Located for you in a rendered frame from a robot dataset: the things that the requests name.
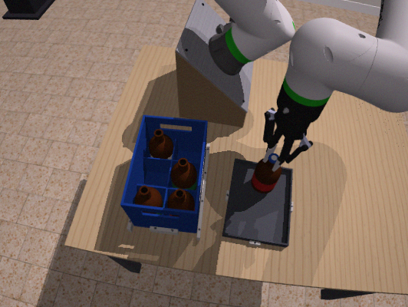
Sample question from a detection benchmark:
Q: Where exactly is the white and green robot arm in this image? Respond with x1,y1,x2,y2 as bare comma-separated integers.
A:
209,0,408,124

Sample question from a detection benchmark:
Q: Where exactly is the brown glass bottle with red label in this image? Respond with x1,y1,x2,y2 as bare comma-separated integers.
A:
251,153,281,193

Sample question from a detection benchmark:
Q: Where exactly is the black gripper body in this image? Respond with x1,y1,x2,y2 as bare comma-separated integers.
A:
274,109,310,140

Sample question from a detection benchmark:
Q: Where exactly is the blue plastic bottle crate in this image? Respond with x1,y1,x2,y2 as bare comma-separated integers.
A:
120,122,207,233

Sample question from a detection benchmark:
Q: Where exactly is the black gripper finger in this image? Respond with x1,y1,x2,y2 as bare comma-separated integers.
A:
272,131,313,172
263,107,283,163

